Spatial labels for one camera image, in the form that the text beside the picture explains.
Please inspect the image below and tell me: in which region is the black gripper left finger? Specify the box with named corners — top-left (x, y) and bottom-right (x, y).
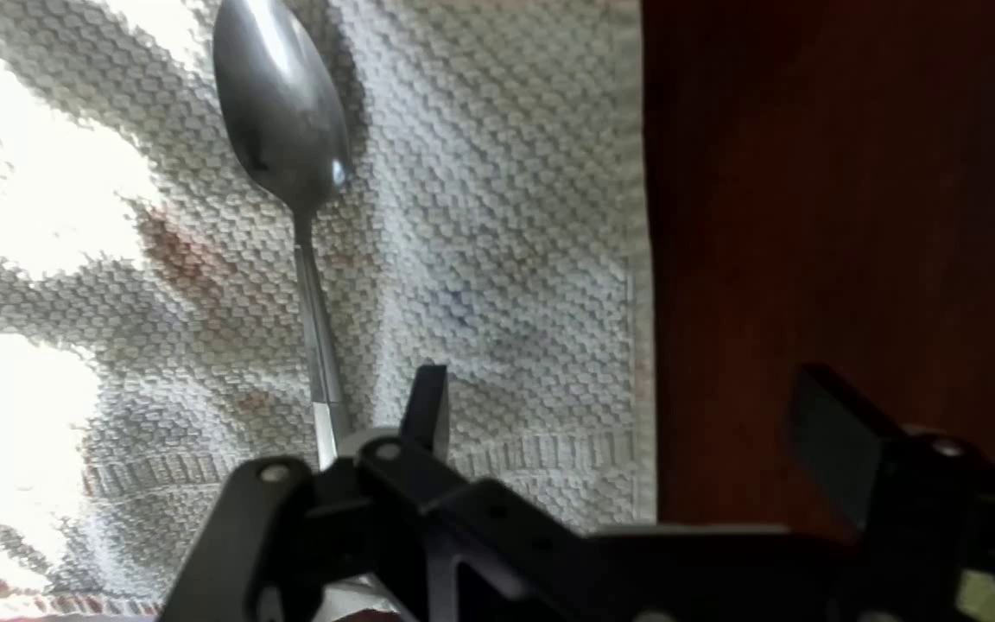
top-left (401, 363), bottom-right (450, 454)

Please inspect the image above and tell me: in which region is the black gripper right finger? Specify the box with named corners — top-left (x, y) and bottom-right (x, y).
top-left (789, 363), bottom-right (912, 533)

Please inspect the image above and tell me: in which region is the white paper towel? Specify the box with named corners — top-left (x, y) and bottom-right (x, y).
top-left (0, 0), bottom-right (658, 618)

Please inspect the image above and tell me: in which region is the silver metal spoon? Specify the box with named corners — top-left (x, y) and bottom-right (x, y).
top-left (212, 0), bottom-right (354, 467)

